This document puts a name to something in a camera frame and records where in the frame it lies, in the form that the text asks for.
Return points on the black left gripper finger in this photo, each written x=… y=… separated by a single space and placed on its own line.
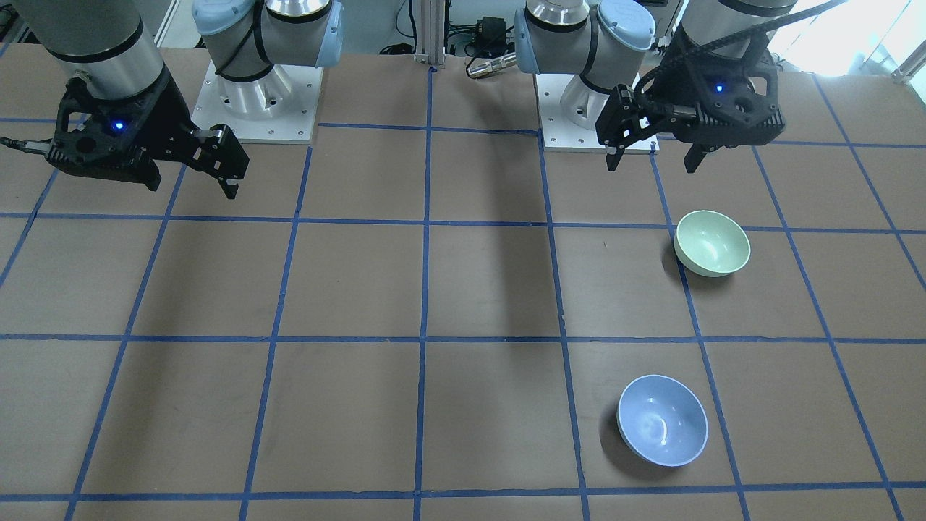
x=614 y=155
x=695 y=156

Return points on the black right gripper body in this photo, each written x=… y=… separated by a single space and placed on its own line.
x=169 y=110

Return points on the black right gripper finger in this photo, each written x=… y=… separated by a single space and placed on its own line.
x=229 y=186

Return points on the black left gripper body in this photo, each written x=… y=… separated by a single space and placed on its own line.
x=666 y=92

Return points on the green bowl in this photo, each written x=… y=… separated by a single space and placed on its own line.
x=710 y=244

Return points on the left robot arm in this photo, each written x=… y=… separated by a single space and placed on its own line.
x=605 y=44

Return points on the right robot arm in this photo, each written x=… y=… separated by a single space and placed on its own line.
x=108 y=42

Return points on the blue bowl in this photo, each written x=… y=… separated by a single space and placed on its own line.
x=662 y=421

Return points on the black power adapter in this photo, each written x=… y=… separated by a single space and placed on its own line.
x=489 y=30

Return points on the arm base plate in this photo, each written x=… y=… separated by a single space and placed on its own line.
x=279 y=108
x=568 y=111

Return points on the silver cable connector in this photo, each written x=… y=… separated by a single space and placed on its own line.
x=491 y=66

